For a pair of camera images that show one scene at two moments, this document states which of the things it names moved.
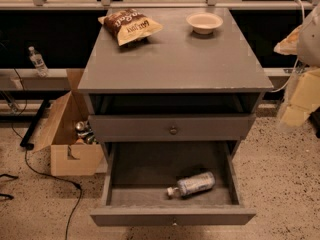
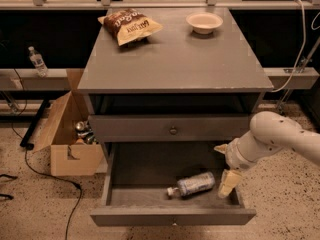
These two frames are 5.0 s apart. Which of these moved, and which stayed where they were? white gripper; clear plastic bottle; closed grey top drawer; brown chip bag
Moved: white gripper
Stayed: closed grey top drawer; clear plastic bottle; brown chip bag
